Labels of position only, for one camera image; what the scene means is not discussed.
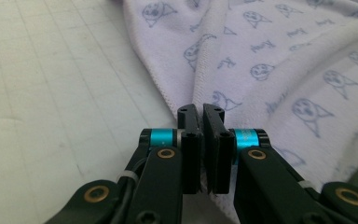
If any lavender printed cloth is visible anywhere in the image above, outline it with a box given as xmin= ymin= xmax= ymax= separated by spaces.
xmin=117 ymin=0 xmax=358 ymax=224

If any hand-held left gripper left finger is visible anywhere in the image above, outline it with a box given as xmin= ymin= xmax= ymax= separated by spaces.
xmin=127 ymin=103 xmax=204 ymax=224

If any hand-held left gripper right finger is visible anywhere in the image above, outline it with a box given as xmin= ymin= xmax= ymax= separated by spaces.
xmin=202 ymin=103 xmax=324 ymax=224

